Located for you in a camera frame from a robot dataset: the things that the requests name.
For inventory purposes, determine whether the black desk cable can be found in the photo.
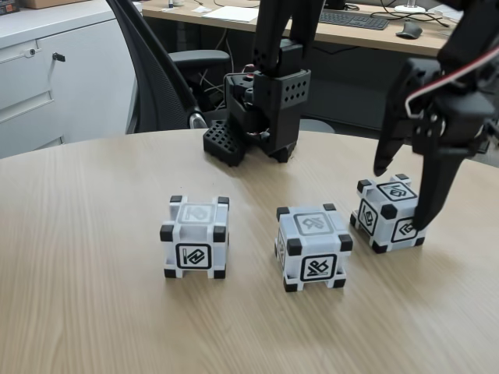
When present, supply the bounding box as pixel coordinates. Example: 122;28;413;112
369;9;451;29

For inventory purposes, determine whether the white paper sheet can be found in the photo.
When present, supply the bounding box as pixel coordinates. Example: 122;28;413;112
202;5;261;23

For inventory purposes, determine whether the grey round seat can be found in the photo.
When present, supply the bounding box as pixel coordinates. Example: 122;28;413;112
299;118;337;136

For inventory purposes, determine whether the white cabinet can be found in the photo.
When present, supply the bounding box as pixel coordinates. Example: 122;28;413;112
0;6;138;161

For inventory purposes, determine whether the black mesh office chair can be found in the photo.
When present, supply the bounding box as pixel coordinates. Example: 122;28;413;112
105;0;232;136

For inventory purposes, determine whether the silver laptop stand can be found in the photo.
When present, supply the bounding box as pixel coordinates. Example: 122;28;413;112
428;2;465;39

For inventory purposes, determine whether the brown cardboard box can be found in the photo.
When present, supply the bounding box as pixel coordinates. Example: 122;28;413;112
22;0;82;10

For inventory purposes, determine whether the dark computer mouse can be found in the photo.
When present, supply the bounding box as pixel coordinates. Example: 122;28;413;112
395;20;424;40

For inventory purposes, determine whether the white round lamp base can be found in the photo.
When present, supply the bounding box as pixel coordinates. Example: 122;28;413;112
392;0;429;13

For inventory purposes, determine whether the white cube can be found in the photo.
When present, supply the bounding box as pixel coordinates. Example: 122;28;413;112
349;174;429;254
274;202;355;293
158;194;231;281

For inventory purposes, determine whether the black keyboard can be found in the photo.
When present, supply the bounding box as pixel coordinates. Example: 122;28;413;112
317;9;391;31

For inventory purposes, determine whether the wooden office desk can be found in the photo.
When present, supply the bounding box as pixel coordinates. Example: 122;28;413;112
140;0;499;172

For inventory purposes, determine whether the white cube, zigzag bar symbol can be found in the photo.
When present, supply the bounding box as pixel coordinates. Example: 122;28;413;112
158;194;231;281

